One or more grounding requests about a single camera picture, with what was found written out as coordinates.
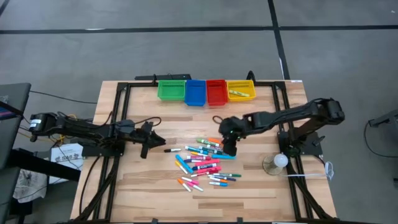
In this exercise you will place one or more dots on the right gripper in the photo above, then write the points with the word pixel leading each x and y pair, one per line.
pixel 233 126

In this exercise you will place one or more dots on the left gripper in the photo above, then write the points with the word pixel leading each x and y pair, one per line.
pixel 135 137

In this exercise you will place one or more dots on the blue Sharpie highlighter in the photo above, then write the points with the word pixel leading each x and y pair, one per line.
pixel 184 164
pixel 224 157

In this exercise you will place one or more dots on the red Expo marker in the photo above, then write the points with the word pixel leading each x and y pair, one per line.
pixel 216 147

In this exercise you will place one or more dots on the green Expo marker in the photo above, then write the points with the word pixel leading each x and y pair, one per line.
pixel 209 151
pixel 206 142

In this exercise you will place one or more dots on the pink Sharpie highlighter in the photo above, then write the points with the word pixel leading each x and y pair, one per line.
pixel 208 162
pixel 210 170

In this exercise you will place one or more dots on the black fine-tip marker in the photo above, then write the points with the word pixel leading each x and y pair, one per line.
pixel 172 150

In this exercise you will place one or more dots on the white marker yellow cap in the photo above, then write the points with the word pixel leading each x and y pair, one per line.
pixel 181 167
pixel 199 153

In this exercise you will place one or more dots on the purple fine-tip marker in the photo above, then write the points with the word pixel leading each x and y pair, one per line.
pixel 228 179

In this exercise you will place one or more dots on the pink Expo marker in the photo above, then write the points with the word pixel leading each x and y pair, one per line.
pixel 199 157

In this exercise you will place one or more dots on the dark blue Expo marker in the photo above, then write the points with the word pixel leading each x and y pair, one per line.
pixel 203 166

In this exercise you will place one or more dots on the white marker orange cap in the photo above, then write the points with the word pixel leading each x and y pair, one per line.
pixel 184 185
pixel 222 180

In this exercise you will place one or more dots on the teal Expo marker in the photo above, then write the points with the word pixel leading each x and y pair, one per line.
pixel 194 149

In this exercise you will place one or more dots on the red fine-tip marker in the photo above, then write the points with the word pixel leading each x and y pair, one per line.
pixel 203 174

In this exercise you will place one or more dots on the white marker blue cap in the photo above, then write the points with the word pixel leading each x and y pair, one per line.
pixel 219 184

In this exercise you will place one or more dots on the white marker purple cap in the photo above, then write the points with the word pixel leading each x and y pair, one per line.
pixel 189 160

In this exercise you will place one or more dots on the white marker pink cap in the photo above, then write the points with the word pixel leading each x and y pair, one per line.
pixel 189 180
pixel 195 186

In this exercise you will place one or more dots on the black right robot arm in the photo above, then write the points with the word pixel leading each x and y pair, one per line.
pixel 286 113

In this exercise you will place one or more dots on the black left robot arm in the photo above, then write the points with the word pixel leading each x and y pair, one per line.
pixel 77 128

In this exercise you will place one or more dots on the red plastic basket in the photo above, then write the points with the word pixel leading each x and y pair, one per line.
pixel 217 104

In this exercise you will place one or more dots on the green plastic basket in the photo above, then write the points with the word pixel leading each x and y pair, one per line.
pixel 171 98

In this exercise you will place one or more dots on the white bulb lamp round base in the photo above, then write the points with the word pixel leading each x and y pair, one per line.
pixel 280 159

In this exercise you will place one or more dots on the yellow highlighter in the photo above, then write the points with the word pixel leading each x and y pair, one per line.
pixel 239 93

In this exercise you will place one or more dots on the blue plastic basket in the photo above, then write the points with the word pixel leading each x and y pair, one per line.
pixel 195 99

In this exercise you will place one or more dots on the yellow plastic basket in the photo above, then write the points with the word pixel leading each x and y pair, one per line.
pixel 236 85

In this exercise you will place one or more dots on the black bar at table edge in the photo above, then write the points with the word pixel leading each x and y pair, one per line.
pixel 174 76

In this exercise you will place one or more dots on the black clamp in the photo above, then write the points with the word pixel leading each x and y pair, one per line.
pixel 250 76

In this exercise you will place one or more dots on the printed paper sheet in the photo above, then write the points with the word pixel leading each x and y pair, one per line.
pixel 70 160

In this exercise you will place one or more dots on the black side table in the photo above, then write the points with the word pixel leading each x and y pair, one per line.
pixel 37 162

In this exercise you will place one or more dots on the white cloth bag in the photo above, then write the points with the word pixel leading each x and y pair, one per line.
pixel 26 186

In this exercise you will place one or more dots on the grey cabinet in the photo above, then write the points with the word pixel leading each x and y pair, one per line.
pixel 15 93

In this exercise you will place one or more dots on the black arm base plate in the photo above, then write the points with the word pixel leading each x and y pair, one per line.
pixel 93 151
pixel 312 145

